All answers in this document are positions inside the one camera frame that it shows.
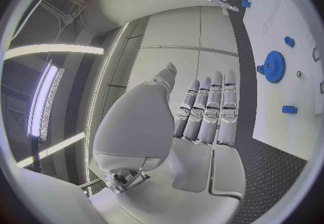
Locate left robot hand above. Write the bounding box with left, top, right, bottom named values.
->
left=87, top=62, right=247, bottom=224

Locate white task board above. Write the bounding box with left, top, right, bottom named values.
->
left=241, top=0, right=324, bottom=161

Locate blue peg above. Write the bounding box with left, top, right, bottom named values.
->
left=283, top=36, right=296, bottom=48

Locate blue gear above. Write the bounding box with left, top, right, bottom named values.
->
left=255, top=50, right=287, bottom=84

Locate glowing light bar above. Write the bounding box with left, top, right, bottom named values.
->
left=26, top=59, right=66, bottom=142

